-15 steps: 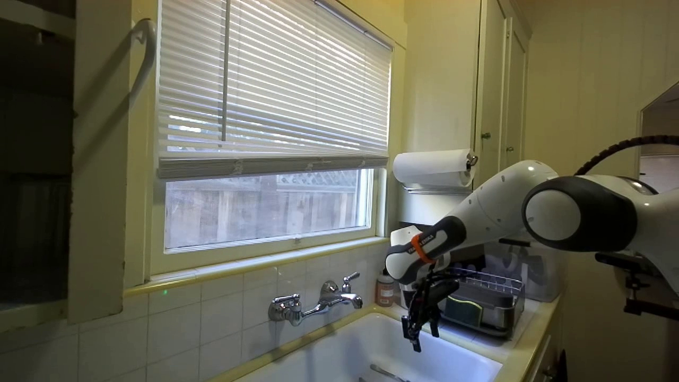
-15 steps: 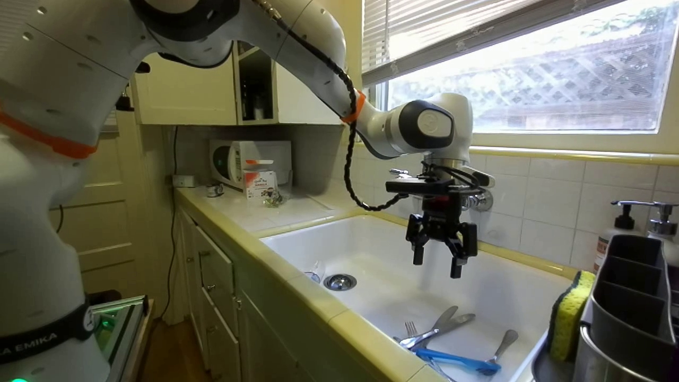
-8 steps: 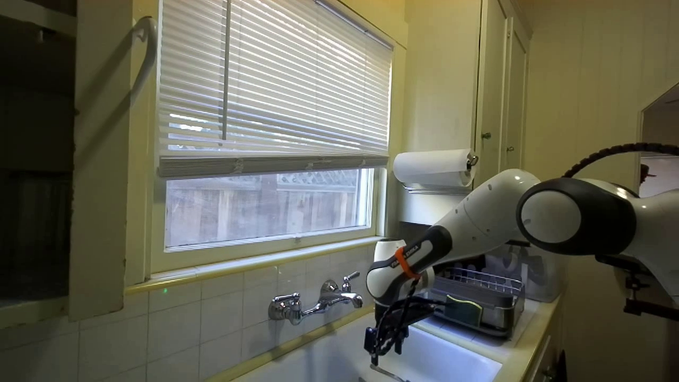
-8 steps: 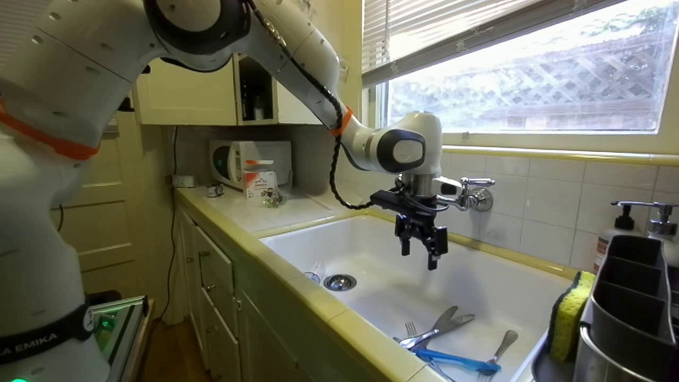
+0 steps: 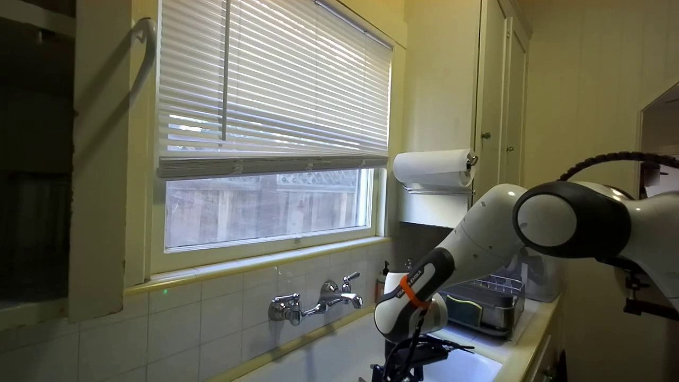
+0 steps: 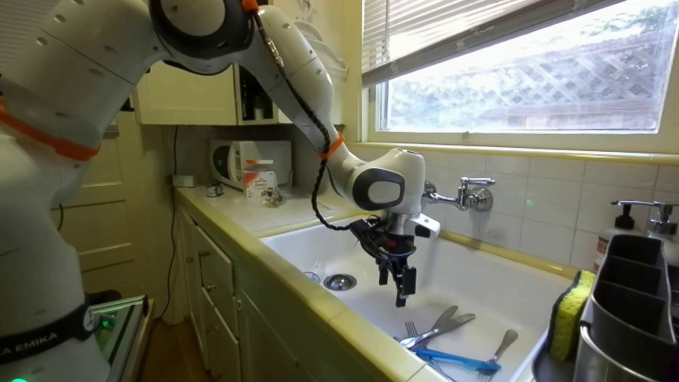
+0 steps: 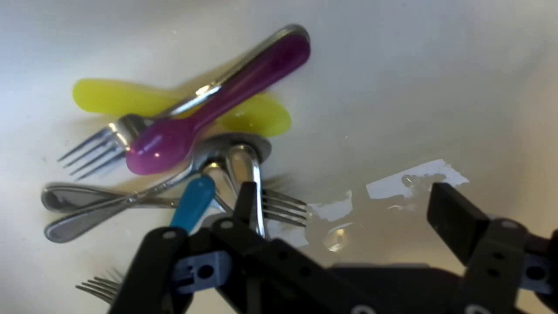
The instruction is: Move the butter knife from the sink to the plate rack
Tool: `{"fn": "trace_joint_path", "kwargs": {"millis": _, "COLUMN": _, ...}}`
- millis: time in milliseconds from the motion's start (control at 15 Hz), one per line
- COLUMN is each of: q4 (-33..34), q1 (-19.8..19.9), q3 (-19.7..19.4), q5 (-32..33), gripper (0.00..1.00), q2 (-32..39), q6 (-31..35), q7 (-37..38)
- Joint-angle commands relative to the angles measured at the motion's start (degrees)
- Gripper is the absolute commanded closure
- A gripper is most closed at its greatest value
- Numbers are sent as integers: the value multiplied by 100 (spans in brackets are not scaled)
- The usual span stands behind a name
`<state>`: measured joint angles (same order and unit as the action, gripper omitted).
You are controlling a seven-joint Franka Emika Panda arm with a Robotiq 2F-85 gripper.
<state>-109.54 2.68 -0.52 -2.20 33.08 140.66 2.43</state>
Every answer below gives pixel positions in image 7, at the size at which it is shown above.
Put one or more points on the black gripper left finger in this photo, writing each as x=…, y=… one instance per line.
x=255, y=272

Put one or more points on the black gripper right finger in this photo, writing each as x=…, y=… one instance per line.
x=499, y=261

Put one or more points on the white enamel sink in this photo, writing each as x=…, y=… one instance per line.
x=407, y=87

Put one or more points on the steel fork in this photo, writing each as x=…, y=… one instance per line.
x=107, y=141
x=101, y=286
x=81, y=193

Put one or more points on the steel spoon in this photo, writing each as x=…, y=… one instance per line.
x=105, y=211

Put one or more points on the purple plastic spoon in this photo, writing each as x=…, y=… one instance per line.
x=232, y=97

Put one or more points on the yellow plastic spoon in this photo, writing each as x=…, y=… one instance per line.
x=115, y=97

